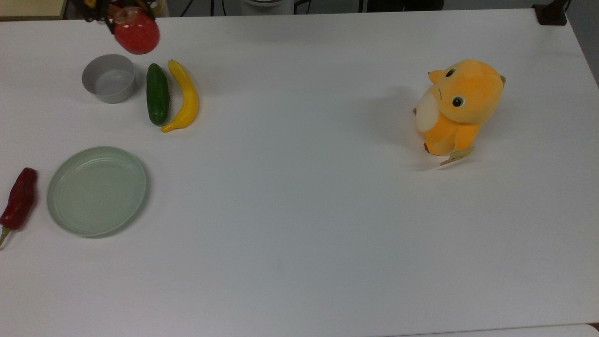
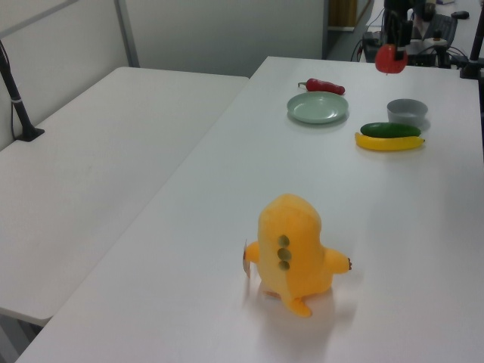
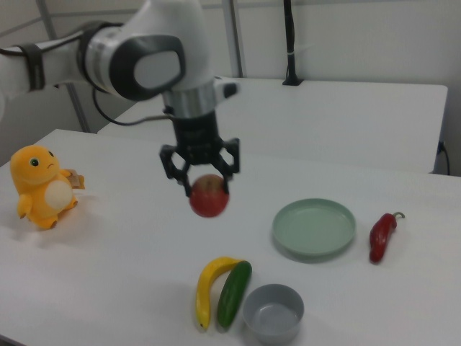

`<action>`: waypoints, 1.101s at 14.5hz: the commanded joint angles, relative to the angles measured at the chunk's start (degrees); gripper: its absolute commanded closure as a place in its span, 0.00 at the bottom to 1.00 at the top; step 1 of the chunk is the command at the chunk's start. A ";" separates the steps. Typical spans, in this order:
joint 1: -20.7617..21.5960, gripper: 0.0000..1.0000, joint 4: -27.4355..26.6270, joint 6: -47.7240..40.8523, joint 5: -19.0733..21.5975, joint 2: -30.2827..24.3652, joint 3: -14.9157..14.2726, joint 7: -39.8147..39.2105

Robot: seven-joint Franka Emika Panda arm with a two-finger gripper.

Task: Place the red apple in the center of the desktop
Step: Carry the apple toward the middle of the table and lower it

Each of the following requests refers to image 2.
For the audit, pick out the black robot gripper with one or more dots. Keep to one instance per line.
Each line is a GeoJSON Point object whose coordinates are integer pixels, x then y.
{"type": "Point", "coordinates": [404, 33]}

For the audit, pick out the red apple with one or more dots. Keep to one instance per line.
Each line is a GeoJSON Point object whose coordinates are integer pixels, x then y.
{"type": "Point", "coordinates": [387, 62]}

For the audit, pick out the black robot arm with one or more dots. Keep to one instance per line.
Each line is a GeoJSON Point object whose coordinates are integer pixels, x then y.
{"type": "Point", "coordinates": [397, 5]}

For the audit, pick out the black control box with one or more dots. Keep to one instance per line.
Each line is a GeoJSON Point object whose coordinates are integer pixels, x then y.
{"type": "Point", "coordinates": [425, 56]}

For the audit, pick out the grey bowl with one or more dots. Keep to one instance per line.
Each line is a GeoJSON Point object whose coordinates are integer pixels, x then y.
{"type": "Point", "coordinates": [407, 111]}

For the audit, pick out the yellow brown door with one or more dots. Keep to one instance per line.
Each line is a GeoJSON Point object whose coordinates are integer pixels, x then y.
{"type": "Point", "coordinates": [342, 13]}

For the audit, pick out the black computer mouse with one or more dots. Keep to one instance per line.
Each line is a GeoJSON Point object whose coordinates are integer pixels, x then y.
{"type": "Point", "coordinates": [460, 14]}

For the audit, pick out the black pole with clamp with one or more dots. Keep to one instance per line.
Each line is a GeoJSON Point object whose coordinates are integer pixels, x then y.
{"type": "Point", "coordinates": [474, 45]}

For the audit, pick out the green cucumber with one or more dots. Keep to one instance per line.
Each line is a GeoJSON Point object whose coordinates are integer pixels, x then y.
{"type": "Point", "coordinates": [390, 130]}

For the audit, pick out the red chili pepper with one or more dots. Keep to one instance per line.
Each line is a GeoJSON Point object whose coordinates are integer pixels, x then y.
{"type": "Point", "coordinates": [323, 85]}

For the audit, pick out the yellow banana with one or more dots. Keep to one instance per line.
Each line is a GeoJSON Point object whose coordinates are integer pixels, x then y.
{"type": "Point", "coordinates": [389, 143]}

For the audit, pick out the light green plate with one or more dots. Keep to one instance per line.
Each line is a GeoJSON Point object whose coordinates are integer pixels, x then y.
{"type": "Point", "coordinates": [317, 108]}

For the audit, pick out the yellow plush toy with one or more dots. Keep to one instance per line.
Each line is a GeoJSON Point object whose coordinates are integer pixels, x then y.
{"type": "Point", "coordinates": [291, 246]}

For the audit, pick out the paper tag on plush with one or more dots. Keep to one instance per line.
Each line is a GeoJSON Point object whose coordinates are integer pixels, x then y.
{"type": "Point", "coordinates": [246, 262]}

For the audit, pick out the white side table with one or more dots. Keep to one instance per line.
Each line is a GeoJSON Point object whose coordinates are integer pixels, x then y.
{"type": "Point", "coordinates": [94, 170]}

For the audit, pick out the black stand with square base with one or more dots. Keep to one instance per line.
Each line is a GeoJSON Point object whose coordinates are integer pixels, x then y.
{"type": "Point", "coordinates": [17, 102]}

